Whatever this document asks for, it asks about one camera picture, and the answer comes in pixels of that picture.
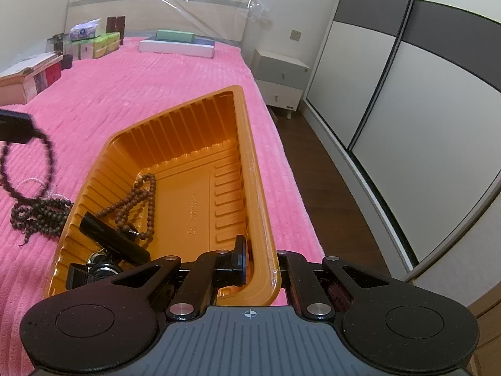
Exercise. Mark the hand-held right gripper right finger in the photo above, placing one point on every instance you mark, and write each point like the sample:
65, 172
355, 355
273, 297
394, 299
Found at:
291, 268

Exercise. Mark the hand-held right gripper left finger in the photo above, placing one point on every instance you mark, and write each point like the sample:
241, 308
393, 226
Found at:
239, 262

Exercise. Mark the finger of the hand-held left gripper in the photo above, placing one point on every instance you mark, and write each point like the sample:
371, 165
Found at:
15, 127

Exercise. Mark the orange plastic tray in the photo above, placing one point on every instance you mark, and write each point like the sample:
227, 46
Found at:
219, 145

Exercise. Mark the black glossy bar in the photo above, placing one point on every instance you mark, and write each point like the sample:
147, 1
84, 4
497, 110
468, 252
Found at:
113, 239

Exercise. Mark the light wooden box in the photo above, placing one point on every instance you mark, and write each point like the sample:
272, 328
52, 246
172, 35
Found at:
15, 84

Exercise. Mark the red box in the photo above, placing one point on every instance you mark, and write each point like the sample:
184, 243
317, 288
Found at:
53, 75

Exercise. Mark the small black box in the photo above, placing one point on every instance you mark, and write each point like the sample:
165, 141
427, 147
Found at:
67, 62

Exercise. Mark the dark clear container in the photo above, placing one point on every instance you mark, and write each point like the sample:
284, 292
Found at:
55, 43

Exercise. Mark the green and white box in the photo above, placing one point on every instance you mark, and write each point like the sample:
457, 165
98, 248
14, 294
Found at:
109, 43
88, 51

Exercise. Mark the tissue pack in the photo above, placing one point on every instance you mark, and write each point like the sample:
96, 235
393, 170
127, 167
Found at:
84, 31

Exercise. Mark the pink ribbed blanket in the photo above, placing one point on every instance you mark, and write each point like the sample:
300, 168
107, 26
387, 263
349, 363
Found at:
137, 82

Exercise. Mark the dark brown box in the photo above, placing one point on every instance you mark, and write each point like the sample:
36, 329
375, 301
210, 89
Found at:
116, 25

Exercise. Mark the long white box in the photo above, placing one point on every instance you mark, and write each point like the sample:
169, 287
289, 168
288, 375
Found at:
176, 49

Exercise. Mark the plastic-wrapped headboard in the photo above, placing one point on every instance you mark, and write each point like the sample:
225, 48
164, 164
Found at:
156, 11

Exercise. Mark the long green box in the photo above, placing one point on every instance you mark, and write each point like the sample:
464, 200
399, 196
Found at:
175, 36

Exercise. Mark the grey nightstand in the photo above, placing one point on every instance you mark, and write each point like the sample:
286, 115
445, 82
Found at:
280, 74

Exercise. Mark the dark blue flat box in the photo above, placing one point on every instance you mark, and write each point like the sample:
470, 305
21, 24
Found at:
204, 40

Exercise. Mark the grey and white wardrobe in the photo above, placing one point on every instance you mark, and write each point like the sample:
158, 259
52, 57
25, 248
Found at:
430, 105

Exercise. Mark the wall socket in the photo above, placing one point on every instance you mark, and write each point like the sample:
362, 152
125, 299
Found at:
296, 35

